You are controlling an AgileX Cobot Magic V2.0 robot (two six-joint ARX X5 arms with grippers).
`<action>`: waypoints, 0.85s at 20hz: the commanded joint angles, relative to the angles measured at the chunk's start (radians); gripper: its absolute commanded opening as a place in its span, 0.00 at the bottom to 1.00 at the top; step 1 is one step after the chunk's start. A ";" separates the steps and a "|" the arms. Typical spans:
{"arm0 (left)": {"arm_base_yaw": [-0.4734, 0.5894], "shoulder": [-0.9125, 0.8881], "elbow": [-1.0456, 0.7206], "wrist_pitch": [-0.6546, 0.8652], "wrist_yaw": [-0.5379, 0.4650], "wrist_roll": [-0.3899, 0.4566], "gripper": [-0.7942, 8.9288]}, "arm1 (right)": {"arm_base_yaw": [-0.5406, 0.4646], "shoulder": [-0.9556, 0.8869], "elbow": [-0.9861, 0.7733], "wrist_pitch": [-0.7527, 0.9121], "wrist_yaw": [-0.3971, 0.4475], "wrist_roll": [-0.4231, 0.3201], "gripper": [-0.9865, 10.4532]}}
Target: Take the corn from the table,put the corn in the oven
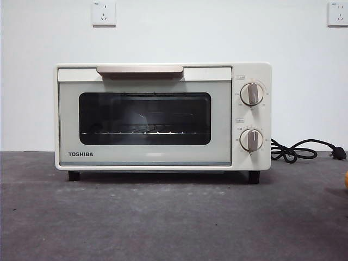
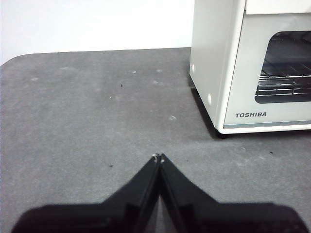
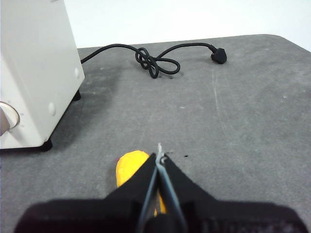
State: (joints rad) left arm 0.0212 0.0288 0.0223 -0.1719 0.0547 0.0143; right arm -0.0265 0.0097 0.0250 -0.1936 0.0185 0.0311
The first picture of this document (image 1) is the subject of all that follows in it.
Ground oven door with beige handle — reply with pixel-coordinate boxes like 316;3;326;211
57;65;233;167

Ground cream oven knob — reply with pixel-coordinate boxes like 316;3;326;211
240;128;264;152
240;83;264;106

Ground cream Toshiba toaster oven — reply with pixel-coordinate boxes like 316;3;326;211
55;61;272;183

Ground wire oven rack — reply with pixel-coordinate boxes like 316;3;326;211
80;123;212;136

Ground white wall socket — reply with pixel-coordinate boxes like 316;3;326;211
327;2;348;27
92;2;117;27

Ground black power cable with plug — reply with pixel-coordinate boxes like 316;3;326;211
270;139;348;164

